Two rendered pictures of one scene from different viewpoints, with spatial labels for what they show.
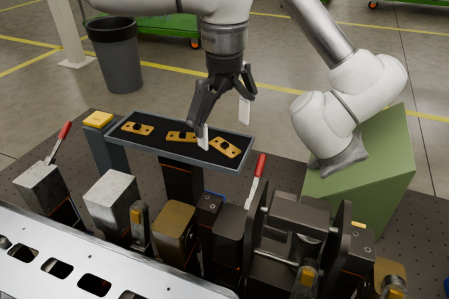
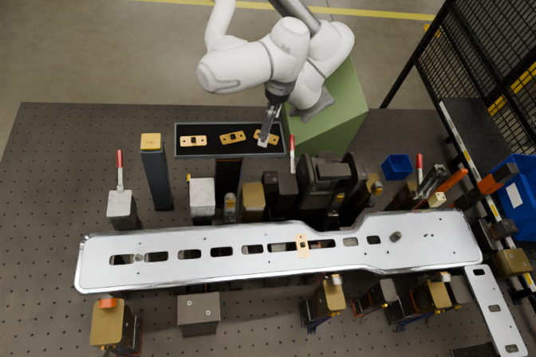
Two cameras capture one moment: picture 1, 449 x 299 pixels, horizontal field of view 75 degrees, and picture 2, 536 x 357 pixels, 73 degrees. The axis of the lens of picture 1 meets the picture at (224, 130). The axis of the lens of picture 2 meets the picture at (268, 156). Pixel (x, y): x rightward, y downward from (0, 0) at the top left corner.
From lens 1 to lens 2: 0.71 m
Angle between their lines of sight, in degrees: 33
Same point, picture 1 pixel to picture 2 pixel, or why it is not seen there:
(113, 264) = (224, 236)
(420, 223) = (363, 131)
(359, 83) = (326, 52)
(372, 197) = (342, 131)
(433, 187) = not seen: hidden behind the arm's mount
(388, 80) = (344, 46)
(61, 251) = (183, 244)
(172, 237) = (261, 206)
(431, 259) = (372, 154)
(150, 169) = not seen: hidden behind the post
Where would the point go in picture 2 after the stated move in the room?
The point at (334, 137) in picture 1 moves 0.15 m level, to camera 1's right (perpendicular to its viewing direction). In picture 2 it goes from (312, 93) to (339, 85)
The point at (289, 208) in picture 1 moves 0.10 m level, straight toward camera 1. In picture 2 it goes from (329, 168) to (336, 196)
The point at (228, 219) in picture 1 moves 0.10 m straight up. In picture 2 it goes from (285, 183) to (290, 168)
